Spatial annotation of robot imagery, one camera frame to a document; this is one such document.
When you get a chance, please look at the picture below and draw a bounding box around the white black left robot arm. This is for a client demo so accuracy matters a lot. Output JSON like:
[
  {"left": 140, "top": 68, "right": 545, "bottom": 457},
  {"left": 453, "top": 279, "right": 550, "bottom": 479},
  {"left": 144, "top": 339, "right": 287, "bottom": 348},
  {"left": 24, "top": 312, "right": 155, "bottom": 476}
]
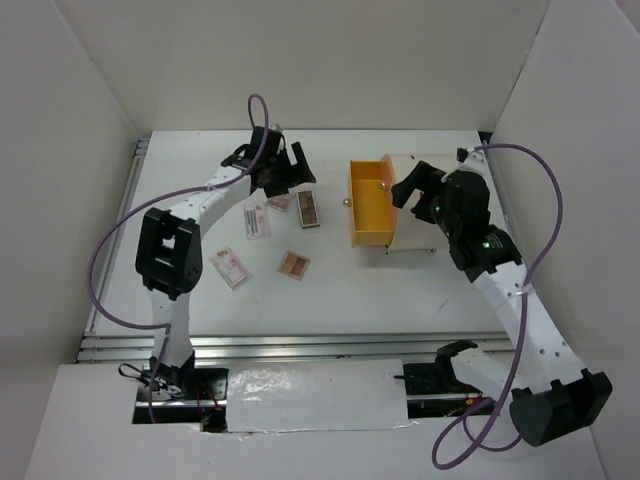
[{"left": 135, "top": 127, "right": 316, "bottom": 399}]

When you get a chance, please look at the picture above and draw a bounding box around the white foil-taped cover panel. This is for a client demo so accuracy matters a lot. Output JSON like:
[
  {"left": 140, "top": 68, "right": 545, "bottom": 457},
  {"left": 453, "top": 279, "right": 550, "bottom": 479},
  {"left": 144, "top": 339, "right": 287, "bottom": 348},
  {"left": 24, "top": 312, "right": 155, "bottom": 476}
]
[{"left": 226, "top": 359, "right": 411, "bottom": 433}]

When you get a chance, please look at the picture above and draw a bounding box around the orange top drawer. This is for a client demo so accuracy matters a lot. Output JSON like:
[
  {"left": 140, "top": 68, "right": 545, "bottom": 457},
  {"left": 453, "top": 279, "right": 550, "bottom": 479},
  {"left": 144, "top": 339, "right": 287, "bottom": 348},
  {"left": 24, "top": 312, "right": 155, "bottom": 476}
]
[{"left": 379, "top": 154, "right": 397, "bottom": 194}]

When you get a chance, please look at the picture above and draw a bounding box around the cream cylindrical drawer organizer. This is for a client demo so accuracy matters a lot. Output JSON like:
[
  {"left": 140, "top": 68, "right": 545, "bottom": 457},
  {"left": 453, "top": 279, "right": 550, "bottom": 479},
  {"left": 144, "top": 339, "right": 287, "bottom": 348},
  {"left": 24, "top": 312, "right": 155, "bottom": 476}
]
[{"left": 379, "top": 152, "right": 469, "bottom": 256}]

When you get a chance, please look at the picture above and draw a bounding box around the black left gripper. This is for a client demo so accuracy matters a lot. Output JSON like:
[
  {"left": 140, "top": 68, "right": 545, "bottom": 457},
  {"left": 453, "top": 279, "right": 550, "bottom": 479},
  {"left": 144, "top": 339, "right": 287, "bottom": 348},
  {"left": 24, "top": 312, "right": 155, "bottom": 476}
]
[{"left": 264, "top": 143, "right": 316, "bottom": 200}]

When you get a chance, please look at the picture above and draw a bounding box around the clear pink nails box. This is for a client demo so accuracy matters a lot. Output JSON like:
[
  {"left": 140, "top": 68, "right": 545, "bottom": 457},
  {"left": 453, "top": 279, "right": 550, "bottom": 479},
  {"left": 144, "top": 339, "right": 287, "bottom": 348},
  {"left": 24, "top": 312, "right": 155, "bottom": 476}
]
[{"left": 209, "top": 247, "right": 252, "bottom": 290}]

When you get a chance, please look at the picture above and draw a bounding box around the brown multi-shade eyeshadow palette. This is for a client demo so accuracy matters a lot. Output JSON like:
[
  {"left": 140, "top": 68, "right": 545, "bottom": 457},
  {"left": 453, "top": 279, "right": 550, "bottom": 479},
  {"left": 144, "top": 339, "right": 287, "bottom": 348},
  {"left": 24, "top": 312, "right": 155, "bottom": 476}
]
[{"left": 297, "top": 190, "right": 320, "bottom": 229}]

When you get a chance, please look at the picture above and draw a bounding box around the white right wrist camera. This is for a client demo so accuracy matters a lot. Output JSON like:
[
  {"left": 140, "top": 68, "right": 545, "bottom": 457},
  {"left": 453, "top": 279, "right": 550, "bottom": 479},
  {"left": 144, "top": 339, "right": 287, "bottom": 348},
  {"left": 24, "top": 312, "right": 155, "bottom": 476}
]
[{"left": 456, "top": 148, "right": 487, "bottom": 176}]

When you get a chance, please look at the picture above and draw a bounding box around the orange drawer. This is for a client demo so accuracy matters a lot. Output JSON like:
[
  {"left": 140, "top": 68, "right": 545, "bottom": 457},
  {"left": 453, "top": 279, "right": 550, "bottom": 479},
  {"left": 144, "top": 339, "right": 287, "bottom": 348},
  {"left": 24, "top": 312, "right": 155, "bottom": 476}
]
[
  {"left": 379, "top": 154, "right": 397, "bottom": 194},
  {"left": 345, "top": 160, "right": 397, "bottom": 247}
]

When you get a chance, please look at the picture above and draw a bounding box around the clear false lashes box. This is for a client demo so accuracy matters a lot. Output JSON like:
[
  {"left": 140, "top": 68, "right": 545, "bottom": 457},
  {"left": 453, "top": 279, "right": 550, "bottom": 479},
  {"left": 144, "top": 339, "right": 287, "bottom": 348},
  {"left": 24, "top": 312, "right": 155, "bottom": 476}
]
[{"left": 243, "top": 203, "right": 271, "bottom": 240}]

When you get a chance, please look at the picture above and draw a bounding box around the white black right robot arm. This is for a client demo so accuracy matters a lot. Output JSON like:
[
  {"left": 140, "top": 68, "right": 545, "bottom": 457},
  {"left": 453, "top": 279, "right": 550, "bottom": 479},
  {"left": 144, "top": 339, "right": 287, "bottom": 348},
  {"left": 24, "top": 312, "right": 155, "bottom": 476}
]
[{"left": 391, "top": 161, "right": 613, "bottom": 447}]

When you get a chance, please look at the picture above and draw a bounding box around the square four-shade eyeshadow palette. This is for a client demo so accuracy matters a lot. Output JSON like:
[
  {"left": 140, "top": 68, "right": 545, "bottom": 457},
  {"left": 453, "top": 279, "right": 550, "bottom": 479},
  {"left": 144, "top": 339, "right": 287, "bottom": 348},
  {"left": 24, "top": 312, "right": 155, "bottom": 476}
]
[{"left": 277, "top": 250, "right": 310, "bottom": 281}]

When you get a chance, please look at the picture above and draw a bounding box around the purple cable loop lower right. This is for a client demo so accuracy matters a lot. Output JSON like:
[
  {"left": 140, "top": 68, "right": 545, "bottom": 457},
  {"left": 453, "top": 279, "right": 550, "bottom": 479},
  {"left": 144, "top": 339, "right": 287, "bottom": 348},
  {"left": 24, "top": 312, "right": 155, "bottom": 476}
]
[{"left": 462, "top": 399, "right": 526, "bottom": 451}]

